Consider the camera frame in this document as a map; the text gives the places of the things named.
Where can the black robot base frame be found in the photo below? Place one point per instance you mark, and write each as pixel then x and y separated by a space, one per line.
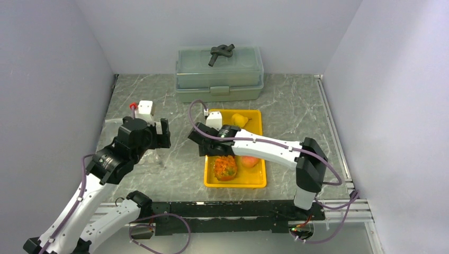
pixel 275 216

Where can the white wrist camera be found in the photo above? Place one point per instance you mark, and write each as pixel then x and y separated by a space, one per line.
pixel 143 110
pixel 213 119

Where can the dark knotted rubber tube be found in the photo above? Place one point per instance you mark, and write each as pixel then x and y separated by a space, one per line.
pixel 221 50

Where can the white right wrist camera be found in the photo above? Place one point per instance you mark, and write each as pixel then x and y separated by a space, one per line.
pixel 213 119

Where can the pink toy peach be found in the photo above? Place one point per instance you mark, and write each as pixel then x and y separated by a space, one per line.
pixel 248 161

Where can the orange toy pineapple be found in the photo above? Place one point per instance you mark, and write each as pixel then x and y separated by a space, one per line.
pixel 225 168

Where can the yellow toy pear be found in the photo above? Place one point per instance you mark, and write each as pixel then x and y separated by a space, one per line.
pixel 239 120

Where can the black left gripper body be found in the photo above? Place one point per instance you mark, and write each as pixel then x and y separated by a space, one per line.
pixel 154 139

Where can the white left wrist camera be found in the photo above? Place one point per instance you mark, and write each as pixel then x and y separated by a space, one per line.
pixel 143 110

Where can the green translucent storage box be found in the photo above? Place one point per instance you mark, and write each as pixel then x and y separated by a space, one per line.
pixel 238 78

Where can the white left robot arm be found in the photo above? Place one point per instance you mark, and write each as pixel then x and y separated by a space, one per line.
pixel 72 231

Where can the yellow plastic tray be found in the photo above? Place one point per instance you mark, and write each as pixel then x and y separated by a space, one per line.
pixel 254 177

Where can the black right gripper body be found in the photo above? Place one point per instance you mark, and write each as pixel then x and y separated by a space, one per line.
pixel 204 150

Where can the clear zip top bag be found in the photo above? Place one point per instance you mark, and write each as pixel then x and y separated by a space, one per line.
pixel 109 132

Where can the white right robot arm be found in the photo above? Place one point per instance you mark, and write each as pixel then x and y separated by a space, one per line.
pixel 305 158

